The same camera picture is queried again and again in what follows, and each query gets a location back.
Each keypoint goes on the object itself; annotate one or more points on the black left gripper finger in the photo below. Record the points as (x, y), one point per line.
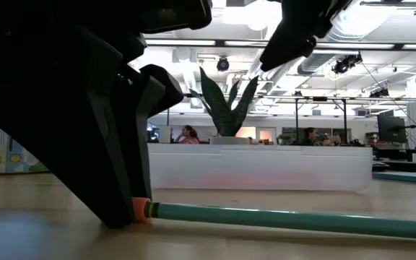
(85, 126)
(157, 90)

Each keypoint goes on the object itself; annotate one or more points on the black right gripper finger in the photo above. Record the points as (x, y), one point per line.
(291, 43)

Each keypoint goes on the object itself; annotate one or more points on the green pencil orange eraser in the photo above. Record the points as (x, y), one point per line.
(265, 218)

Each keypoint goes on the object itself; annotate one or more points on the white desk container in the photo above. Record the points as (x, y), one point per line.
(165, 134)

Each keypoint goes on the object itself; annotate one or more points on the black overhead crossbar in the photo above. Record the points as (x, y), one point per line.
(220, 43)

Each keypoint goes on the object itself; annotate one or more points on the green snake plant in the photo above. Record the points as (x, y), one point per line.
(226, 115)

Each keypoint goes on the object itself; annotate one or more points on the white plant pot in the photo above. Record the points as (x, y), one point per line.
(229, 140)

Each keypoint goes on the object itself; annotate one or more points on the clear pencil case teal lid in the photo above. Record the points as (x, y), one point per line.
(258, 166)

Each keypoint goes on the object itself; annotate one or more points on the black computer monitor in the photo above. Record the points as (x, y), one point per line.
(392, 128)

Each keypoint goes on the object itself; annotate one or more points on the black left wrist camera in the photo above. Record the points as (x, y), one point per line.
(179, 14)

